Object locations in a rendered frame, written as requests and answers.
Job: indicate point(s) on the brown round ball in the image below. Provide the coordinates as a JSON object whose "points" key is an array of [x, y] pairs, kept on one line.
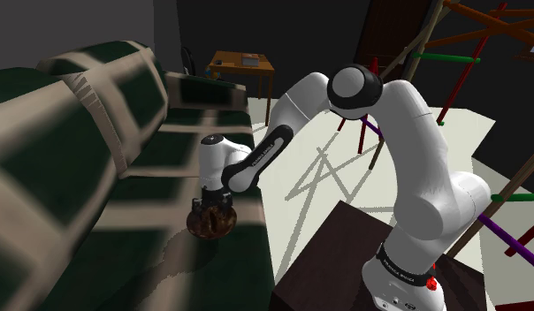
{"points": [[211, 222]]}

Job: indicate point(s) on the wooden side table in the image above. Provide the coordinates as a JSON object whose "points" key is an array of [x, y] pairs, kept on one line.
{"points": [[239, 64]]}

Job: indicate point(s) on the colourful pole frame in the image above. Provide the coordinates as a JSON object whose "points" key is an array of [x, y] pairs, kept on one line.
{"points": [[487, 51]]}

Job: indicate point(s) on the green and beige checked sofa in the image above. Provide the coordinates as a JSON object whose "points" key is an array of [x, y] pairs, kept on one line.
{"points": [[77, 172]]}

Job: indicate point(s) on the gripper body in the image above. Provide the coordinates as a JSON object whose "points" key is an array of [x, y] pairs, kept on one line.
{"points": [[214, 198]]}

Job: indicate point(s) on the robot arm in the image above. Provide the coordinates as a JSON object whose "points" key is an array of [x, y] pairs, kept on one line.
{"points": [[415, 172]]}

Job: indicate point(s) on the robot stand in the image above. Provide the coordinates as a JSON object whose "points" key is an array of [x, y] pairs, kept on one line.
{"points": [[336, 258]]}

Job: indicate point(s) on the dark wooden door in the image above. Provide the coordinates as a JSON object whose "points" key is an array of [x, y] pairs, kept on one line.
{"points": [[390, 30]]}

